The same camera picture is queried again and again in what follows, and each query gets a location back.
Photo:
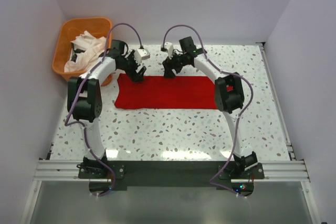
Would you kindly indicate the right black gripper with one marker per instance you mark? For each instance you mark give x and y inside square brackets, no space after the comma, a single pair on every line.
[169,65]

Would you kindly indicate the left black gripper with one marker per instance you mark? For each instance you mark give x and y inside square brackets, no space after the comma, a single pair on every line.
[136,77]

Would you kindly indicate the red t shirt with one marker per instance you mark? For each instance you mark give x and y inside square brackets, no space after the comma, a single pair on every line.
[157,92]

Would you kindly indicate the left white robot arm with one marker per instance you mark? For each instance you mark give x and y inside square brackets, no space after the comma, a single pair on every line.
[84,101]

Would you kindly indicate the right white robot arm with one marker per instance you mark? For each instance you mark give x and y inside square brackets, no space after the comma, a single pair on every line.
[228,93]

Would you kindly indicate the white t shirt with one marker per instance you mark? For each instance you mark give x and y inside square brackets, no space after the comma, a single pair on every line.
[85,51]

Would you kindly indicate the orange plastic laundry basket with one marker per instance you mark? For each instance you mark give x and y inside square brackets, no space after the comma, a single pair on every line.
[97,26]

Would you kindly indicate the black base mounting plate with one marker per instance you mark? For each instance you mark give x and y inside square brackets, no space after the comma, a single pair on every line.
[120,175]

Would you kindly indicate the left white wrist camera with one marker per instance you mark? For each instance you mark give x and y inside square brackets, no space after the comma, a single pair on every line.
[141,55]

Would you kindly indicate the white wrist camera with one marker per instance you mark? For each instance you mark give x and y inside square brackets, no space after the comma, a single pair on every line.
[141,55]
[168,48]

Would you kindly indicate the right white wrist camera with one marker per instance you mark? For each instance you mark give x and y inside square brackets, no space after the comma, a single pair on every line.
[168,48]

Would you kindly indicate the aluminium frame rail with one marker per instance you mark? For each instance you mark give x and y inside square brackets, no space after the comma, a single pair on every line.
[290,171]

